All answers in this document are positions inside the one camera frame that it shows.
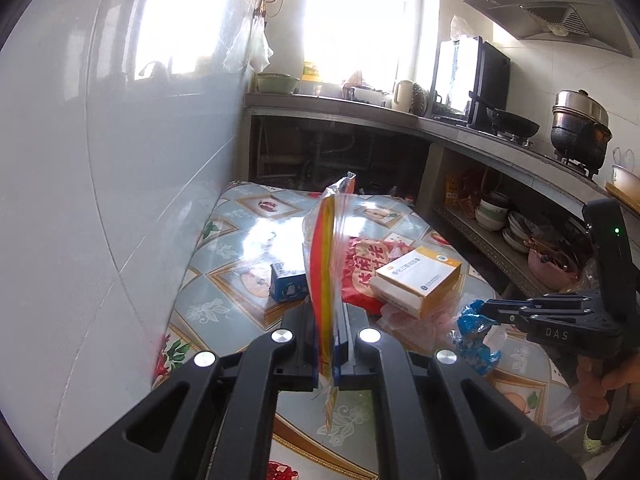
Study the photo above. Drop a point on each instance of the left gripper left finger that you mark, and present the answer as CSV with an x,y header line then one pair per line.
x,y
208,421

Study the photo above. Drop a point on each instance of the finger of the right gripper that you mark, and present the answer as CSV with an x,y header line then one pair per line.
x,y
524,318
555,302

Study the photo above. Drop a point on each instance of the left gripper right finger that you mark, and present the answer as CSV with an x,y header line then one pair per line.
x,y
435,418

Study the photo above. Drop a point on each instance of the clear zip bag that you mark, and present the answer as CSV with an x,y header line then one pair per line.
x,y
324,248

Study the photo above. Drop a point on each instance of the person right hand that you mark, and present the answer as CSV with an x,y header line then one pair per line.
x,y
592,390

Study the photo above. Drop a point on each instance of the pink bowl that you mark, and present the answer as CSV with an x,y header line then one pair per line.
x,y
549,273

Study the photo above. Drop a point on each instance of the blue crumpled wrapper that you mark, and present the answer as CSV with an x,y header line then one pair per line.
x,y
472,329

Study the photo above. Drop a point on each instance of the pink translucent plastic bag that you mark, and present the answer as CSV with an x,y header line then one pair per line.
x,y
423,335

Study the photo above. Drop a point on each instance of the stack of white bowls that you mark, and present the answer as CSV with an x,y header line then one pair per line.
x,y
491,215

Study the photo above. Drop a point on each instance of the fruit pattern tablecloth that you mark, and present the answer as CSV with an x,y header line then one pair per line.
x,y
251,228

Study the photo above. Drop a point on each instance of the yellow white medicine box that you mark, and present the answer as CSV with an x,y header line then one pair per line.
x,y
416,282

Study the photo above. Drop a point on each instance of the small blue box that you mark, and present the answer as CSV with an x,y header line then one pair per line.
x,y
288,282

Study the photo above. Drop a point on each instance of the steel steamer pot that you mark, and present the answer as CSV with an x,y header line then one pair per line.
x,y
579,132

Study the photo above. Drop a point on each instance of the red snack bag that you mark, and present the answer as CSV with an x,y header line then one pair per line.
x,y
363,257

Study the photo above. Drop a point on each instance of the black wok pan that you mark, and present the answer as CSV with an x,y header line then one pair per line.
x,y
507,123

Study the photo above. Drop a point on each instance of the black microwave oven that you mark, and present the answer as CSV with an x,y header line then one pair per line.
x,y
467,68

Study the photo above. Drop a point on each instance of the black range hood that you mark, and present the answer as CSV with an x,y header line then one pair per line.
x,y
592,23

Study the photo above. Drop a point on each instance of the green basin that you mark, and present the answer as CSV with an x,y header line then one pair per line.
x,y
276,83

